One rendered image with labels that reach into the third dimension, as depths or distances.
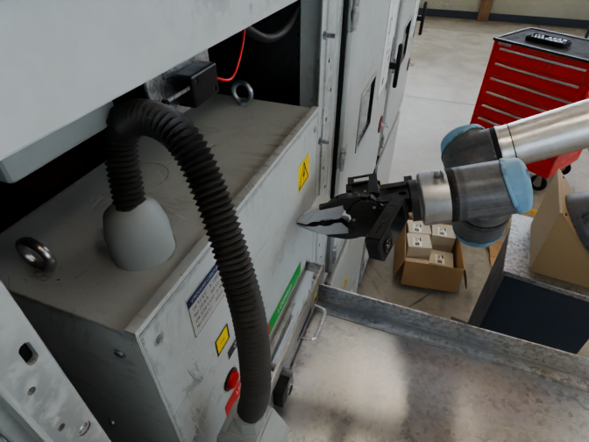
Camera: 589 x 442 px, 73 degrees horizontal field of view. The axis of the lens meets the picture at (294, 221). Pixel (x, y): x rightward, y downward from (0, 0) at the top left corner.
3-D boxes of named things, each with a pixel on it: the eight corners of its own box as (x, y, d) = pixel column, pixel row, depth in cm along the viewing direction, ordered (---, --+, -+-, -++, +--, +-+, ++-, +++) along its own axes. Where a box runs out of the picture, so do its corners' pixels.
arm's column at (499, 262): (462, 333, 196) (513, 218, 150) (528, 359, 185) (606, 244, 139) (449, 388, 174) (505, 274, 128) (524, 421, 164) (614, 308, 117)
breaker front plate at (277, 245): (315, 295, 98) (323, 111, 68) (218, 516, 63) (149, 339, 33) (309, 293, 99) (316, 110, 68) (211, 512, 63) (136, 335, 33)
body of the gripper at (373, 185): (351, 210, 76) (415, 200, 74) (351, 239, 70) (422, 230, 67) (343, 176, 72) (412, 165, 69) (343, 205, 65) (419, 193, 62)
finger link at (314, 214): (299, 206, 75) (347, 199, 73) (295, 226, 70) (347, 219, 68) (294, 193, 73) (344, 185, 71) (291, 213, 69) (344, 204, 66)
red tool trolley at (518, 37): (457, 157, 330) (497, 22, 265) (490, 140, 352) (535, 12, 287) (539, 196, 286) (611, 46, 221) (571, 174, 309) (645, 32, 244)
